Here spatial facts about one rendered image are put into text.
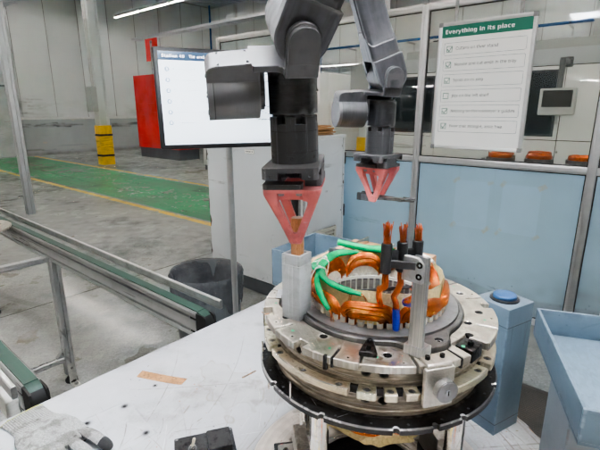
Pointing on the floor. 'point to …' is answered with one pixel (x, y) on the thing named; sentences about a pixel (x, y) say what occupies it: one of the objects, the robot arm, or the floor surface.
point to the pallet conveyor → (183, 310)
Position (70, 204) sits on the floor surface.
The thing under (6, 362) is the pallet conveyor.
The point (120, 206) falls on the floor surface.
